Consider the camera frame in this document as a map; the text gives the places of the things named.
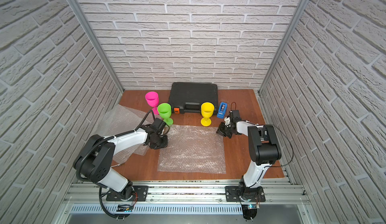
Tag bubble wrap stack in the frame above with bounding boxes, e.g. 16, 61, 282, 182
92, 104, 149, 164

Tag pink plastic wine glass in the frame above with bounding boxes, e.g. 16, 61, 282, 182
145, 91, 159, 115

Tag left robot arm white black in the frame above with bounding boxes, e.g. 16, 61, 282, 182
73, 118, 168, 199

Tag green plastic wine glass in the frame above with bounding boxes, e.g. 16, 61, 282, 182
157, 103, 173, 126

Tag black plastic tool case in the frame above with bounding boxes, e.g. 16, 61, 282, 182
168, 82, 219, 114

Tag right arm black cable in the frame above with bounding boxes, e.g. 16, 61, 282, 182
230, 101, 295, 168

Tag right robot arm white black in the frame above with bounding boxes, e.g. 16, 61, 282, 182
216, 110, 281, 195

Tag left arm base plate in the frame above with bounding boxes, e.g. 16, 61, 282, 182
106, 185, 149, 203

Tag bubble wrap sheet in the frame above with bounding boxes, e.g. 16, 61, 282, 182
157, 125, 226, 174

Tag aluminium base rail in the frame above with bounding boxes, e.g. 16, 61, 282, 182
60, 180, 314, 216

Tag blue tape dispenser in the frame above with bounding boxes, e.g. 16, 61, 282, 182
217, 102, 228, 119

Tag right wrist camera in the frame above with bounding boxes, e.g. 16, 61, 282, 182
224, 117, 231, 126

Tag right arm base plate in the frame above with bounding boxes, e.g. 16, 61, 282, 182
225, 186, 266, 204

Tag yellow plastic wine glass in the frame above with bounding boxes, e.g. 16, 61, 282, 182
201, 102, 215, 127

